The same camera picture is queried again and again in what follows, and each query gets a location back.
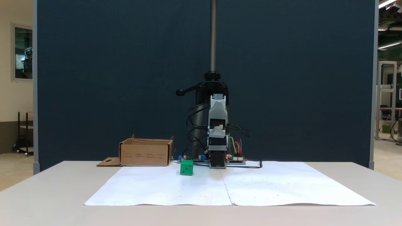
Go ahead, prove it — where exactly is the black shelf cart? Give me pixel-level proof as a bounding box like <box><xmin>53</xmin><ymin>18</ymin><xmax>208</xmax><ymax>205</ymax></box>
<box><xmin>13</xmin><ymin>111</ymin><xmax>34</xmax><ymax>156</ymax></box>

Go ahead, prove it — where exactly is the dark stand column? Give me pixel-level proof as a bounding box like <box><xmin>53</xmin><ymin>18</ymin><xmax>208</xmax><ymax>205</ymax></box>
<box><xmin>190</xmin><ymin>105</ymin><xmax>210</xmax><ymax>153</ymax></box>

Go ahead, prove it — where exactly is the brown cardboard box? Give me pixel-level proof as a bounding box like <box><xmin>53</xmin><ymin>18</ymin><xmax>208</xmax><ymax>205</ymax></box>
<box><xmin>96</xmin><ymin>134</ymin><xmax>175</xmax><ymax>167</ymax></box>

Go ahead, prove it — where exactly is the white paper sheet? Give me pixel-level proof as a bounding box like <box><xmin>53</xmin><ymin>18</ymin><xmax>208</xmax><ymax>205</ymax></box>
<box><xmin>84</xmin><ymin>165</ymin><xmax>233</xmax><ymax>207</ymax></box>
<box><xmin>220</xmin><ymin>161</ymin><xmax>377</xmax><ymax>207</ymax></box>

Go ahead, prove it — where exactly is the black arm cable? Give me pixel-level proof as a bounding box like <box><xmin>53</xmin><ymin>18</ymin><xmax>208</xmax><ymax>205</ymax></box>
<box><xmin>226</xmin><ymin>123</ymin><xmax>253</xmax><ymax>137</ymax></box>
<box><xmin>186</xmin><ymin>105</ymin><xmax>210</xmax><ymax>152</ymax></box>

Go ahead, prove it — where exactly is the blue circuit board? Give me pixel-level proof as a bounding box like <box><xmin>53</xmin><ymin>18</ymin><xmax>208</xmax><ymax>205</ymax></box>
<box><xmin>177</xmin><ymin>155</ymin><xmax>208</xmax><ymax>164</ymax></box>

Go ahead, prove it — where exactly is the aluminium profile frame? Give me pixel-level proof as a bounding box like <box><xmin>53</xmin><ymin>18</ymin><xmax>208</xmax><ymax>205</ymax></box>
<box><xmin>375</xmin><ymin>61</ymin><xmax>398</xmax><ymax>142</ymax></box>

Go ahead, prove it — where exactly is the threaded metal pole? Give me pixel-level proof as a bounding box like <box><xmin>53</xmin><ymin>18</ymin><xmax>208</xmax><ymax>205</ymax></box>
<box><xmin>209</xmin><ymin>0</ymin><xmax>218</xmax><ymax>73</ymax></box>

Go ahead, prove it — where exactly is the black cable on table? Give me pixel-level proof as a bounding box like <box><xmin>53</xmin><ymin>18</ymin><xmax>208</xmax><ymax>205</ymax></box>
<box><xmin>226</xmin><ymin>159</ymin><xmax>263</xmax><ymax>169</ymax></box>

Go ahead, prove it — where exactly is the green die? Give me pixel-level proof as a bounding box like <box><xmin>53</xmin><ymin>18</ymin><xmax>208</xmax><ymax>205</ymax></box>
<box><xmin>180</xmin><ymin>160</ymin><xmax>194</xmax><ymax>176</ymax></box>

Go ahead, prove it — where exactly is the dark blue partition panel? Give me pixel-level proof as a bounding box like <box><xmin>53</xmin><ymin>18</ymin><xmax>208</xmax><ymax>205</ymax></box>
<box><xmin>33</xmin><ymin>0</ymin><xmax>379</xmax><ymax>175</ymax></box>

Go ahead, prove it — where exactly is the framed wall window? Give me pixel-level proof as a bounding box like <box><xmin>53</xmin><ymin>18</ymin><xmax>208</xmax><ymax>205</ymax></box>
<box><xmin>12</xmin><ymin>24</ymin><xmax>33</xmax><ymax>83</ymax></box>

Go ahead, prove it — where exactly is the black stand clamp with handle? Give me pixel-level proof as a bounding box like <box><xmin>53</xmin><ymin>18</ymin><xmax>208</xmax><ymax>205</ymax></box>
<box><xmin>176</xmin><ymin>71</ymin><xmax>230</xmax><ymax>105</ymax></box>

